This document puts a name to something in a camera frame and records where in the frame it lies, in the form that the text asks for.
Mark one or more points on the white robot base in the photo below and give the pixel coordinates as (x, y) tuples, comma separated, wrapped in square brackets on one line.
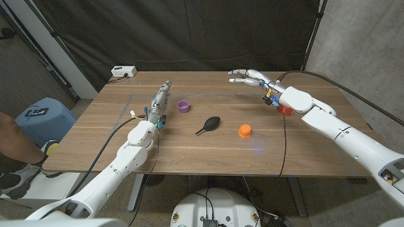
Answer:
[(217, 205)]

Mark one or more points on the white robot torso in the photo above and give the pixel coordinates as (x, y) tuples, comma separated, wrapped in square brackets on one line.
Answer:
[(63, 223)]

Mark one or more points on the purple plastic cup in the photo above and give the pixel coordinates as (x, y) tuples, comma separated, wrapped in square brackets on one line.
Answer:
[(183, 106)]

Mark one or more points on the white power strip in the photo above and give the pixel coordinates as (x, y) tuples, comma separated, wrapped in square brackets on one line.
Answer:
[(123, 71)]

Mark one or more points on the orange plastic cup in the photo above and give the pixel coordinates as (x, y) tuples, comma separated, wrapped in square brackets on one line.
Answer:
[(245, 131)]

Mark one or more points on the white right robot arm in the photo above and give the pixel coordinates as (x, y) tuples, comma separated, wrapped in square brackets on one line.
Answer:
[(347, 138)]

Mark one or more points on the person's bare leg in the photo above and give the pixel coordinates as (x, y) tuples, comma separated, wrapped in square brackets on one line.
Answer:
[(15, 142)]

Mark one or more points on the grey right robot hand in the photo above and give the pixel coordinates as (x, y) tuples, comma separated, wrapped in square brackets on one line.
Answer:
[(255, 79)]

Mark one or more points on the white platform box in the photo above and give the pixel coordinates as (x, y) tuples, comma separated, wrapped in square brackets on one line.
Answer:
[(47, 189)]

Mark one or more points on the black power adapter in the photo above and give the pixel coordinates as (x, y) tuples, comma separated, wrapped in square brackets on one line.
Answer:
[(279, 222)]

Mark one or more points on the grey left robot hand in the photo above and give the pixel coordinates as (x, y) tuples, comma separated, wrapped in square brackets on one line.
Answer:
[(159, 104)]

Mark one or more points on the grey table leg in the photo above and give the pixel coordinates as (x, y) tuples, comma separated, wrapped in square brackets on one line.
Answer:
[(297, 197), (135, 192)]

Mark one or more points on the black backdrop cloth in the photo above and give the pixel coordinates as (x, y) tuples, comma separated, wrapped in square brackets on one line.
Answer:
[(189, 31)]

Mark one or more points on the grey and black sneaker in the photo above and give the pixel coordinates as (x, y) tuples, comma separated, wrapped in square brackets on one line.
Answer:
[(19, 179)]

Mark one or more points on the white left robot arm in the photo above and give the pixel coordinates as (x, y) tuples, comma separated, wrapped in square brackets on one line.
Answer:
[(126, 160)]

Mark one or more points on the black rubber air blower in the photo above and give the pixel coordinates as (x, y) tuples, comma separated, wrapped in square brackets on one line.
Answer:
[(212, 123)]

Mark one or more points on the black backdrop stand pole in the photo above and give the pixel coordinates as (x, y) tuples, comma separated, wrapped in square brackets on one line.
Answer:
[(312, 31)]

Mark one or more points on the white pillar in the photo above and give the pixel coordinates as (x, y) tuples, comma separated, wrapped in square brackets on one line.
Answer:
[(60, 53)]

